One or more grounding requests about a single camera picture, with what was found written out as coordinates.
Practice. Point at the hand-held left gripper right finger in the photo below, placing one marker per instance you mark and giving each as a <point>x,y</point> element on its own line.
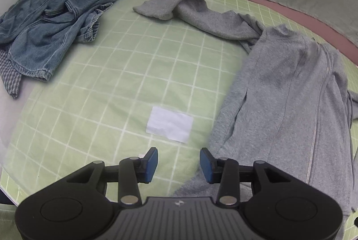
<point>206,166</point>

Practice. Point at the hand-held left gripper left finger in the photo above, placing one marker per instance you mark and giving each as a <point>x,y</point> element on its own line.
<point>152,165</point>

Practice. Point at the grey zip hoodie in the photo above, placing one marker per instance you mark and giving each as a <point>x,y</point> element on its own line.
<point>279,89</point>

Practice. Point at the large white paper label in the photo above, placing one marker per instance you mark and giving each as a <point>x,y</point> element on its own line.
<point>170,124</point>

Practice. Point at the green grid cutting mat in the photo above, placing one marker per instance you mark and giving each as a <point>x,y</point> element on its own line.
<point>125,75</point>

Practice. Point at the blue denim jeans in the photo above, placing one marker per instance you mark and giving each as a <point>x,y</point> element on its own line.
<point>42,33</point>

